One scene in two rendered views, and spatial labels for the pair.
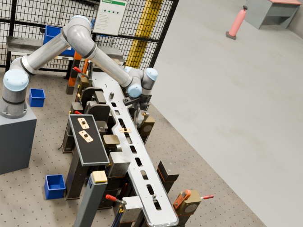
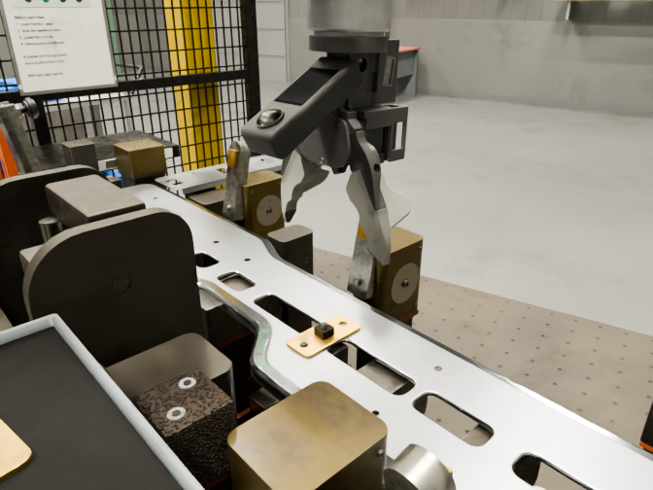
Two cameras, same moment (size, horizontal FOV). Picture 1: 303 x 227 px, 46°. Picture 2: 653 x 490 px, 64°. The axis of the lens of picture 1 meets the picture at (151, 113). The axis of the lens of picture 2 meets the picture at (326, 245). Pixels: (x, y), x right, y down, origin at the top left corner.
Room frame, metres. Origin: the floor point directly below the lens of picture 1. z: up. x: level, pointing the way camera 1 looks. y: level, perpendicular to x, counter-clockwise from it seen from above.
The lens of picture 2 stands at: (1.29, 0.18, 1.34)
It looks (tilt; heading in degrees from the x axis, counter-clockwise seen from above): 25 degrees down; 352
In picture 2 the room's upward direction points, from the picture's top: straight up
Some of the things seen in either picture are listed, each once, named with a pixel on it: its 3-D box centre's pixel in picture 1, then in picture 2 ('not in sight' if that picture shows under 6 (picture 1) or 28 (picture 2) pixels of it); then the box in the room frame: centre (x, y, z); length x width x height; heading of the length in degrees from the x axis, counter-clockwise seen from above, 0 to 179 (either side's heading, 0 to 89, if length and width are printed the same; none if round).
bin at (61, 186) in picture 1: (54, 187); not in sight; (1.35, 0.36, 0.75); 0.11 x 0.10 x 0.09; 35
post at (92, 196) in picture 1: (89, 206); not in sight; (1.18, 0.11, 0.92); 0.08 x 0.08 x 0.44; 35
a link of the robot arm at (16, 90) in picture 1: (15, 84); not in sight; (1.44, 0.71, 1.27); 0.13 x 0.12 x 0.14; 19
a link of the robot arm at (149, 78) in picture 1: (149, 78); not in sight; (1.79, 0.09, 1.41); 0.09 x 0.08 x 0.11; 109
